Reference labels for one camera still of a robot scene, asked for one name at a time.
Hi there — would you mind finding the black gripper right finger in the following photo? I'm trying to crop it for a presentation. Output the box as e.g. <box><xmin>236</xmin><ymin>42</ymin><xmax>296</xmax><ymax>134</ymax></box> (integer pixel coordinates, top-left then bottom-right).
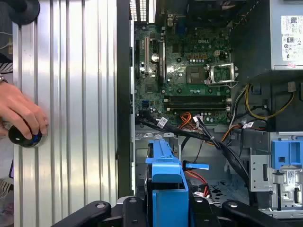
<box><xmin>192</xmin><ymin>196</ymin><xmax>292</xmax><ymax>227</ymax></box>

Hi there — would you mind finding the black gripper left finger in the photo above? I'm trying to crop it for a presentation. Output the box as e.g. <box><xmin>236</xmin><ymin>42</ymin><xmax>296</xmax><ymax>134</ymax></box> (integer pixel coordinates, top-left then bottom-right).
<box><xmin>51</xmin><ymin>196</ymin><xmax>152</xmax><ymax>227</ymax></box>

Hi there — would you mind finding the hard disk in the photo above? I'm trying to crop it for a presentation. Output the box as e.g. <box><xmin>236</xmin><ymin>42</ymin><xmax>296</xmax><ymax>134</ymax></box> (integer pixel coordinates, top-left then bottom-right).
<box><xmin>144</xmin><ymin>139</ymin><xmax>190</xmax><ymax>227</ymax></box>

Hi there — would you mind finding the round black tool blue ring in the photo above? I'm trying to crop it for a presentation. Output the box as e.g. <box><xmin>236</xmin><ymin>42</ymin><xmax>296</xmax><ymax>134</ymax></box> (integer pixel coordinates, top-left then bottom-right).
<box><xmin>8</xmin><ymin>124</ymin><xmax>44</xmax><ymax>148</ymax></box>

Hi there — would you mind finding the black RAM slot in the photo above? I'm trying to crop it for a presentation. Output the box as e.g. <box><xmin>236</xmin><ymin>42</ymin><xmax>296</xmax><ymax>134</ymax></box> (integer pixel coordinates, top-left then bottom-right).
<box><xmin>165</xmin><ymin>95</ymin><xmax>232</xmax><ymax>100</ymax></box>
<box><xmin>165</xmin><ymin>98</ymin><xmax>232</xmax><ymax>104</ymax></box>
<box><xmin>165</xmin><ymin>104</ymin><xmax>232</xmax><ymax>108</ymax></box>
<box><xmin>165</xmin><ymin>107</ymin><xmax>232</xmax><ymax>112</ymax></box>

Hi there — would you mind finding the black expansion slot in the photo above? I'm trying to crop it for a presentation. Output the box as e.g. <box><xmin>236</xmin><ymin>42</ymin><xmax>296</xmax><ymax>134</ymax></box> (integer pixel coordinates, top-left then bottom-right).
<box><xmin>143</xmin><ymin>36</ymin><xmax>151</xmax><ymax>73</ymax></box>

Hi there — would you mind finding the person's bare hand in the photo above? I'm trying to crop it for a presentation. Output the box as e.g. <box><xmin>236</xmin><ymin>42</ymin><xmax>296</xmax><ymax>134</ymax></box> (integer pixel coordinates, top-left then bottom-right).
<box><xmin>0</xmin><ymin>82</ymin><xmax>50</xmax><ymax>140</ymax></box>

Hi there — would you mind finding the metal drive cage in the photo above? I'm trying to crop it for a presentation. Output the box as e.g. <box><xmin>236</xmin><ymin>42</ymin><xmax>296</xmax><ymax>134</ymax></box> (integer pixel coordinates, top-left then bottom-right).
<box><xmin>248</xmin><ymin>131</ymin><xmax>303</xmax><ymax>219</ymax></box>

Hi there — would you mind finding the blue drive latch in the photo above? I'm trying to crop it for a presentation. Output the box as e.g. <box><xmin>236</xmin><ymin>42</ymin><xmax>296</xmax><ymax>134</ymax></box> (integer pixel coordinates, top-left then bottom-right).
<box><xmin>271</xmin><ymin>139</ymin><xmax>303</xmax><ymax>171</ymax></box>

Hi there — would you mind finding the black open PC case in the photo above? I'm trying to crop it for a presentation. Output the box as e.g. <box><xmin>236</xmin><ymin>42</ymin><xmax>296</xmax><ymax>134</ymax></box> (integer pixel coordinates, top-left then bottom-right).
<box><xmin>115</xmin><ymin>0</ymin><xmax>303</xmax><ymax>227</ymax></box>

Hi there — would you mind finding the thin metal locking lever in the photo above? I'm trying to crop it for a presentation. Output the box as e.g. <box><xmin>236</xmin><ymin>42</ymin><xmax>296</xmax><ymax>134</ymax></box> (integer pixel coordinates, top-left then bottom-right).
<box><xmin>207</xmin><ymin>79</ymin><xmax>239</xmax><ymax>87</ymax></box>

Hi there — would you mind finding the CPU socket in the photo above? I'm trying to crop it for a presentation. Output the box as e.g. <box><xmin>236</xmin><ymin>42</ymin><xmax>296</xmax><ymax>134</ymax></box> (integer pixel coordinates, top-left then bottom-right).
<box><xmin>186</xmin><ymin>66</ymin><xmax>207</xmax><ymax>85</ymax></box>

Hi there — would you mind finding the metal socket cover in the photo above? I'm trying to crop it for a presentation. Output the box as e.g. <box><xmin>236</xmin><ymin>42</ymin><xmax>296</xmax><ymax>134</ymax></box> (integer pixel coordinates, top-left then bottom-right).
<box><xmin>206</xmin><ymin>62</ymin><xmax>239</xmax><ymax>86</ymax></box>

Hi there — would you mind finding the green motherboard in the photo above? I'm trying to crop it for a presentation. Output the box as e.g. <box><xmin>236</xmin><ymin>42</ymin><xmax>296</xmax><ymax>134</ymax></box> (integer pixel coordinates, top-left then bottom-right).
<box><xmin>134</xmin><ymin>14</ymin><xmax>234</xmax><ymax>126</ymax></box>

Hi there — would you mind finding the grey power supply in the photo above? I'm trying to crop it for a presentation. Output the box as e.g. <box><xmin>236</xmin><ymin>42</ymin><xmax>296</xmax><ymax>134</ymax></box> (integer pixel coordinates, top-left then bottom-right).
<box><xmin>269</xmin><ymin>0</ymin><xmax>303</xmax><ymax>71</ymax></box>

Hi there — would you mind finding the black round object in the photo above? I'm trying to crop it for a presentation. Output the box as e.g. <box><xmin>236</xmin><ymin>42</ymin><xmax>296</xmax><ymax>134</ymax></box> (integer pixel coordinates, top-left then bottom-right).
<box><xmin>9</xmin><ymin>0</ymin><xmax>41</xmax><ymax>25</ymax></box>

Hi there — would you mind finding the red wire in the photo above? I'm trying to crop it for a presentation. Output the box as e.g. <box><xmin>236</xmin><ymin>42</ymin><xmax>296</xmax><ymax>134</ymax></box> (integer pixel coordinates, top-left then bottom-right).
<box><xmin>186</xmin><ymin>170</ymin><xmax>210</xmax><ymax>198</ymax></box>

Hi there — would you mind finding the wire with blue connector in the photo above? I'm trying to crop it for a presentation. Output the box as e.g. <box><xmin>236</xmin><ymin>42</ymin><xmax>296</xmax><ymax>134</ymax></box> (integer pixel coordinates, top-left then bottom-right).
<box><xmin>182</xmin><ymin>160</ymin><xmax>210</xmax><ymax>171</ymax></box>

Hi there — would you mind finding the black wire bundle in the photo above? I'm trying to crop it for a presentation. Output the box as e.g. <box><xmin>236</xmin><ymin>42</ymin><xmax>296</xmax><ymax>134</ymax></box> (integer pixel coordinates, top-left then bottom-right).
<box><xmin>139</xmin><ymin>117</ymin><xmax>250</xmax><ymax>206</ymax></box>

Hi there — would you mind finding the orange wire bunch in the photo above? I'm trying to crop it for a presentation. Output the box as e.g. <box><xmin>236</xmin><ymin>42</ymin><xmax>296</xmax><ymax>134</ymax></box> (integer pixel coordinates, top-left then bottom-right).
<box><xmin>179</xmin><ymin>112</ymin><xmax>193</xmax><ymax>130</ymax></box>

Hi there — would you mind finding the yellow wire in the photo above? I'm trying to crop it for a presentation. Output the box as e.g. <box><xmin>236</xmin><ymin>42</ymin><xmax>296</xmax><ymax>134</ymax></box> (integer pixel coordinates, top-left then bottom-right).
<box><xmin>244</xmin><ymin>84</ymin><xmax>296</xmax><ymax>120</ymax></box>

